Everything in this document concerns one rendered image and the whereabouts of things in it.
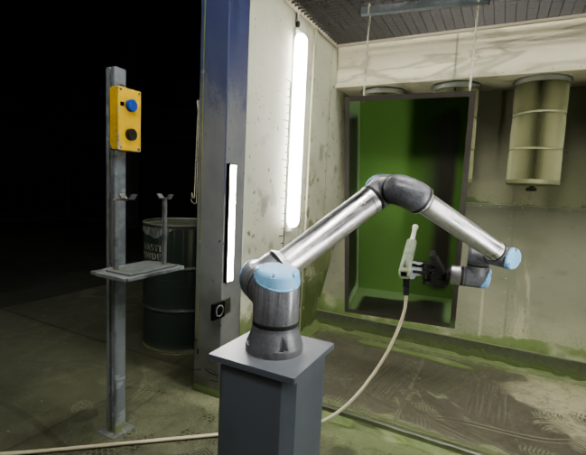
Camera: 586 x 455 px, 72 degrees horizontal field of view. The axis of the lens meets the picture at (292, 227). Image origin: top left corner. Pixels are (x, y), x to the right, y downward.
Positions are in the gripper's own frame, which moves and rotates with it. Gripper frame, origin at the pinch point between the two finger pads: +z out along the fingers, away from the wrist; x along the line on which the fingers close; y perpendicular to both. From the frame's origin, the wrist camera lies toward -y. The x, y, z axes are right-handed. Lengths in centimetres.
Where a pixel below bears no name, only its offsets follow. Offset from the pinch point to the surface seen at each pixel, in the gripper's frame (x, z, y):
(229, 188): 4, 90, -33
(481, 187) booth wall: 163, -44, 26
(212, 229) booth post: -6, 99, -12
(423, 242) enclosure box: 54, -6, 18
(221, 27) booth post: 35, 98, -106
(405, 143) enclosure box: 67, 8, -39
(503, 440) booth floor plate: -26, -51, 73
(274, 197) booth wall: 47, 85, -8
